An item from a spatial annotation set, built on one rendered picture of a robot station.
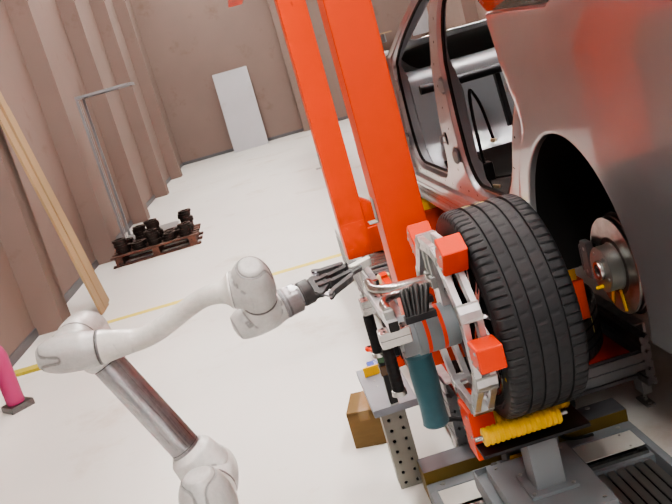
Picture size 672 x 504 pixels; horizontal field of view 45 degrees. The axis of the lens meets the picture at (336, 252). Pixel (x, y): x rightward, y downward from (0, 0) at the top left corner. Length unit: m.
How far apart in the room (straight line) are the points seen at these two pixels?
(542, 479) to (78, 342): 1.49
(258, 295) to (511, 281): 0.68
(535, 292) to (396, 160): 0.87
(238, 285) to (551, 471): 1.21
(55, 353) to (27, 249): 5.44
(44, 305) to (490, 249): 6.06
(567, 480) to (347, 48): 1.60
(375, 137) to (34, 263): 5.36
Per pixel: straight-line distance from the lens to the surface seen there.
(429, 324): 2.44
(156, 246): 9.93
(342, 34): 2.84
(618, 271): 2.65
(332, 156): 4.79
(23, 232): 7.78
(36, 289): 7.88
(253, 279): 2.13
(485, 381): 2.31
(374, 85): 2.85
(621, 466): 3.17
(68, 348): 2.38
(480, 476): 3.08
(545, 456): 2.73
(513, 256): 2.26
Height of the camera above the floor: 1.72
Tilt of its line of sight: 13 degrees down
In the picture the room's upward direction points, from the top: 16 degrees counter-clockwise
